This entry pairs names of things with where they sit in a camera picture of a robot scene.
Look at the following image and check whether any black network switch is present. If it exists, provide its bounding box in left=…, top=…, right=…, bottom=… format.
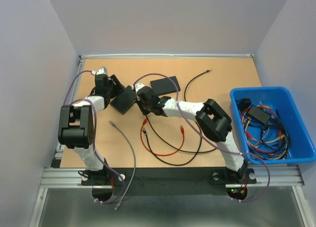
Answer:
left=150, top=76, right=181, bottom=96
left=110, top=86, right=136, bottom=114

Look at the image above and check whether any black ethernet cable short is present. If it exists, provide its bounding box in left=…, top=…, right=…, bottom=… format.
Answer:
left=140, top=127, right=207, bottom=166

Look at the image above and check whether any black ethernet cable long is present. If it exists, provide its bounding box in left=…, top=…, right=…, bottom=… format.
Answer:
left=145, top=69, right=218, bottom=154

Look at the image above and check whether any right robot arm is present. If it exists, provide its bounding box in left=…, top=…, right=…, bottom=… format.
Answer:
left=132, top=83, right=248, bottom=183

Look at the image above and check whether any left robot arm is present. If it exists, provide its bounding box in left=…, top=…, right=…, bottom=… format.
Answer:
left=58, top=67, right=125, bottom=185

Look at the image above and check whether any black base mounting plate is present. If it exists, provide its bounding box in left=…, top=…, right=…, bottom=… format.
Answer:
left=81, top=167, right=257, bottom=197

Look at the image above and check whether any black power adapter in bin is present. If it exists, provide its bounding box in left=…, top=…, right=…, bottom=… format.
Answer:
left=248, top=106, right=271, bottom=125

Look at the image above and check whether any blue plastic bin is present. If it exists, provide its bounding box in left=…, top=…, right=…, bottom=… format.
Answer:
left=230, top=86, right=316, bottom=165

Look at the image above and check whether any red ethernet cable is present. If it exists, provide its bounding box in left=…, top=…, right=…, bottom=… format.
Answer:
left=140, top=118, right=186, bottom=156

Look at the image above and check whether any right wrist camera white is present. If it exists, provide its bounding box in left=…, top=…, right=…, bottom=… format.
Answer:
left=134, top=82, right=145, bottom=92

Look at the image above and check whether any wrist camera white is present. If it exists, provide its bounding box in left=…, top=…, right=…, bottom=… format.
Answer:
left=95, top=67, right=108, bottom=75
left=134, top=82, right=145, bottom=92

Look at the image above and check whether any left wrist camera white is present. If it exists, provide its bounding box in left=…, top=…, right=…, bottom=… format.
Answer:
left=95, top=67, right=108, bottom=75

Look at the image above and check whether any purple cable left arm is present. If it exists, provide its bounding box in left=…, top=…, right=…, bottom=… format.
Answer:
left=63, top=69, right=126, bottom=205

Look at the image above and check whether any grey ethernet cable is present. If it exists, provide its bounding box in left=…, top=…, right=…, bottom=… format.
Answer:
left=109, top=120, right=137, bottom=211

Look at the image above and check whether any aluminium front rail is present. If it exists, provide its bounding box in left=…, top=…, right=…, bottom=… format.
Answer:
left=39, top=166, right=304, bottom=189

